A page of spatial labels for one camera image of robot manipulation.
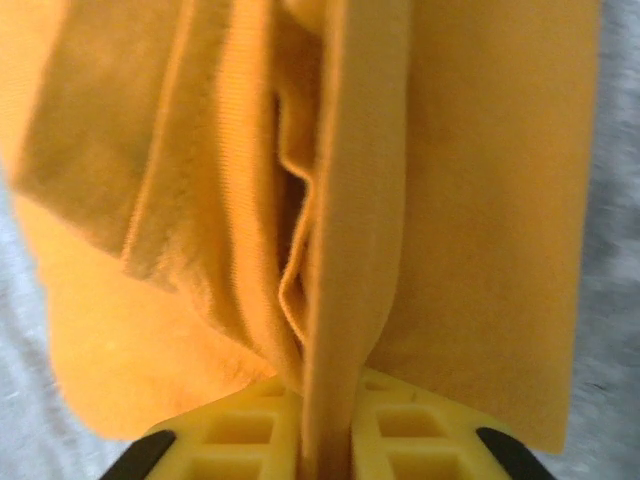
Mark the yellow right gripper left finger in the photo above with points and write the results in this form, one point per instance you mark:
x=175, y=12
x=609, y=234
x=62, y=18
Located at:
x=240, y=440

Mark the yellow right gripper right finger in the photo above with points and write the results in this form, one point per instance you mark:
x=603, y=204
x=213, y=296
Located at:
x=425, y=440

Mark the orange t-shirt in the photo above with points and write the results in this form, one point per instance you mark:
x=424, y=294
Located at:
x=450, y=200

